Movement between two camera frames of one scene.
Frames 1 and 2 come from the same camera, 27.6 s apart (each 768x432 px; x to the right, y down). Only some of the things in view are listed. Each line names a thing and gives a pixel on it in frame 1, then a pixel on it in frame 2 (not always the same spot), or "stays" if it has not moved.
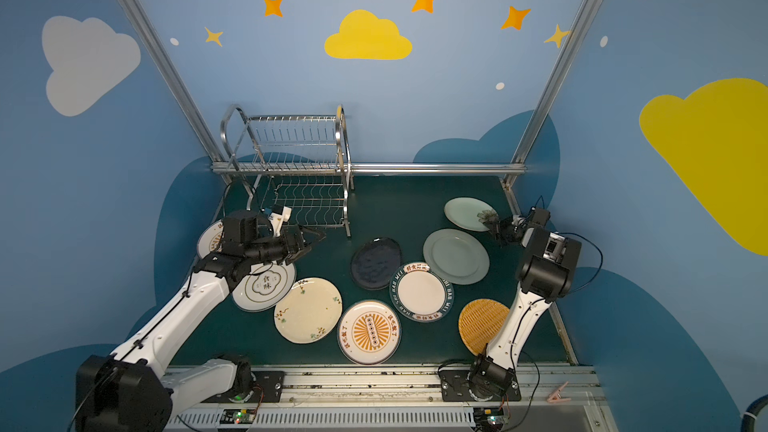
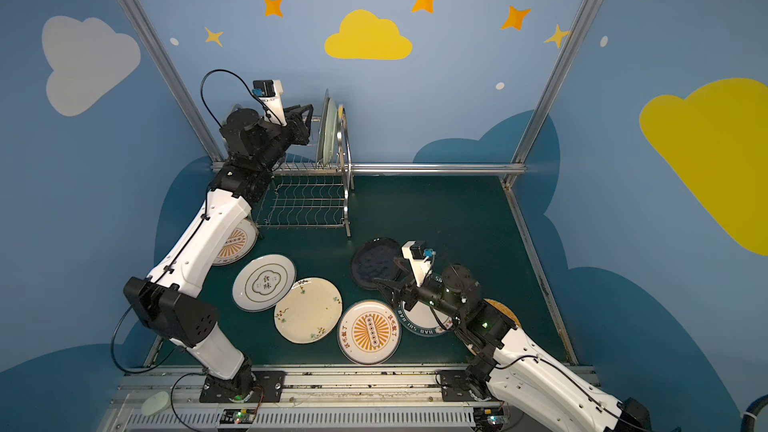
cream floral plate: x=307 y=310 stays
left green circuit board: x=237 y=415 stays
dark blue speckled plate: x=375 y=264 stays
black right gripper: x=504 y=229 to x=408 y=294
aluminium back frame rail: x=368 y=166 stays
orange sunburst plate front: x=369 y=332 stays
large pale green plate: x=456 y=256 to x=328 y=132
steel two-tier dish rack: x=299 y=165 stays
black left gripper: x=294 y=244 to x=294 y=126
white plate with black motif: x=265 y=286 stays
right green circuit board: x=488 y=418 stays
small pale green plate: x=464 y=212 to x=341 y=132
